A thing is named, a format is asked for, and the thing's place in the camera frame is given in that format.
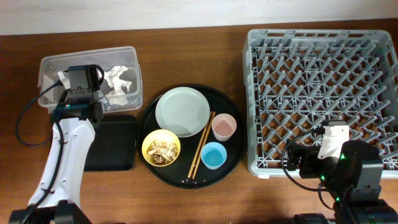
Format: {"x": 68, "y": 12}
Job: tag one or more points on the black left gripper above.
{"x": 68, "y": 99}

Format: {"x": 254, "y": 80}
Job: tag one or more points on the yellow bowl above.
{"x": 160, "y": 135}

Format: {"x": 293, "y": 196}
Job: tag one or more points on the food scraps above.
{"x": 162, "y": 152}

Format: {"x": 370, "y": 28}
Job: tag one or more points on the pink cup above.
{"x": 223, "y": 126}

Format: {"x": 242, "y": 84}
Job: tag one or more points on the blue cup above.
{"x": 213, "y": 155}

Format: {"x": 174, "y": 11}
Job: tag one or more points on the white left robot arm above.
{"x": 79, "y": 109}

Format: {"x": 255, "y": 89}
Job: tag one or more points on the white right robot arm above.
{"x": 352, "y": 179}

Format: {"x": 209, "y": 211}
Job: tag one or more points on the grey dishwasher rack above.
{"x": 297, "y": 79}

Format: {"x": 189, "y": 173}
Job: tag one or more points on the clear plastic bin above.
{"x": 52, "y": 69}

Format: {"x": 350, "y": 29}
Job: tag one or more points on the crumpled white tissue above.
{"x": 114, "y": 81}

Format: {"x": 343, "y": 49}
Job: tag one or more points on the rectangular black tray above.
{"x": 114, "y": 146}

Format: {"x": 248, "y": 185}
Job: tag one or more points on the pale green plate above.
{"x": 182, "y": 110}

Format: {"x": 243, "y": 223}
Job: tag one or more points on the round black tray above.
{"x": 176, "y": 173}

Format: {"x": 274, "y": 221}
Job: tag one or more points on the left wooden chopstick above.
{"x": 199, "y": 146}

